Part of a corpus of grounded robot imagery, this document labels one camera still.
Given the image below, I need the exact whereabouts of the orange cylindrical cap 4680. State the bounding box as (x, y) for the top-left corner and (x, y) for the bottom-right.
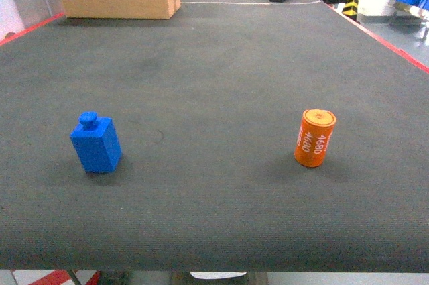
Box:
(294, 109), (336, 168)

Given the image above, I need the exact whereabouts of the blue block part with knob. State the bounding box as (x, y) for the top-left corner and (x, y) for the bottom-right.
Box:
(70, 111), (122, 173)

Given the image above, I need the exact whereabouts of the dark grey table mat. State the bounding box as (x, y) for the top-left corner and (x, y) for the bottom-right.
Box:
(1, 0), (428, 272)

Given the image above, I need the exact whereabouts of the yellow black striped bollard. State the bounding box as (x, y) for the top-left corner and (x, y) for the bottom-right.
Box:
(341, 0), (359, 22)

